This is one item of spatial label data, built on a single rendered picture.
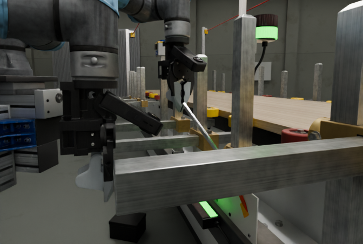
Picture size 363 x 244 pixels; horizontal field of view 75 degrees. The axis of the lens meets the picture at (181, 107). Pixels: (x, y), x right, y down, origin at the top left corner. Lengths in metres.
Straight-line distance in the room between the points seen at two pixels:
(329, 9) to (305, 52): 1.25
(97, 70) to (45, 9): 0.10
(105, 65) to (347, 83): 0.33
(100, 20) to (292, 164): 0.32
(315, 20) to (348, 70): 7.48
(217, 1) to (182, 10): 6.92
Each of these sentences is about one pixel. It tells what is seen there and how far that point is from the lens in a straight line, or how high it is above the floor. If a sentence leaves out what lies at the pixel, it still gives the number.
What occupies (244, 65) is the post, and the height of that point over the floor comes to 1.05.
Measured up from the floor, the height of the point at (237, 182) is 0.94.
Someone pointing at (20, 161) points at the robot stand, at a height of 0.76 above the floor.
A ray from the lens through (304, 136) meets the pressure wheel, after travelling 0.57.
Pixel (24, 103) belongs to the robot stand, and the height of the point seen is 0.95.
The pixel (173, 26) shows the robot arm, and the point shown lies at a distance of 0.68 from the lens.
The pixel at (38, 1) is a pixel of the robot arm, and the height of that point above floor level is 1.13.
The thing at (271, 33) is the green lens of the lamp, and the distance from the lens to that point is 0.55.
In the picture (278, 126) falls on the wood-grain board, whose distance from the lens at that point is 0.72.
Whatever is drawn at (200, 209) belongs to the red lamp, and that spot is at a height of 0.70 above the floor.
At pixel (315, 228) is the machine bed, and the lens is 0.75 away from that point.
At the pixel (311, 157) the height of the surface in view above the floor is 0.95.
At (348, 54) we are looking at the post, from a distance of 0.34.
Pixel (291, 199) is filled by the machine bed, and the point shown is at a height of 0.69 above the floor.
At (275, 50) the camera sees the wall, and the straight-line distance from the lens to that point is 7.43.
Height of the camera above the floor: 1.02
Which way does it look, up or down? 6 degrees down
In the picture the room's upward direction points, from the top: straight up
